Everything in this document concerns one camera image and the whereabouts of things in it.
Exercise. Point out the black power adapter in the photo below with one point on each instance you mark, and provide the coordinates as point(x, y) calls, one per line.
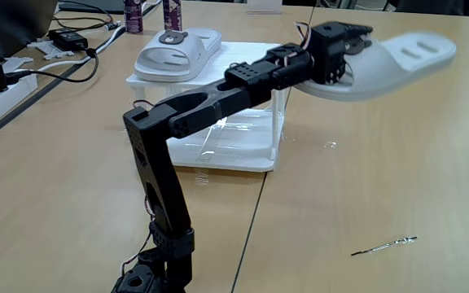
point(67, 39)

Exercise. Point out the white bear slipper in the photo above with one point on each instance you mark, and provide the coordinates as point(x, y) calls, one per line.
point(177, 59)
point(401, 61)

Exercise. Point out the white plastic shelf box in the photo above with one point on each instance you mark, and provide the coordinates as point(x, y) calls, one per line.
point(238, 138)

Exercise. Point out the white card stand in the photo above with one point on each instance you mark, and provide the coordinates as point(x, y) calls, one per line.
point(264, 6)

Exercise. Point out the white printed plastic part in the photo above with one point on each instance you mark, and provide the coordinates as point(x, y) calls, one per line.
point(49, 49)
point(16, 64)

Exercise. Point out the dark chair base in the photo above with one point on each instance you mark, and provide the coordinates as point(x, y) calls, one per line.
point(430, 5)

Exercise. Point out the clear shiny tape blob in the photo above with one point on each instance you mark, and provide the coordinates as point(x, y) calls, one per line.
point(330, 144)

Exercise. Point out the white power strip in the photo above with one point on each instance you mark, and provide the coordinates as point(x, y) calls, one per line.
point(2, 99)

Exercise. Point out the dark flat device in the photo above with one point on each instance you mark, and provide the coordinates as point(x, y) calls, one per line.
point(92, 5)

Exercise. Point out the purple drink can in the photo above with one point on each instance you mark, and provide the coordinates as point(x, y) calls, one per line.
point(133, 16)
point(172, 14)

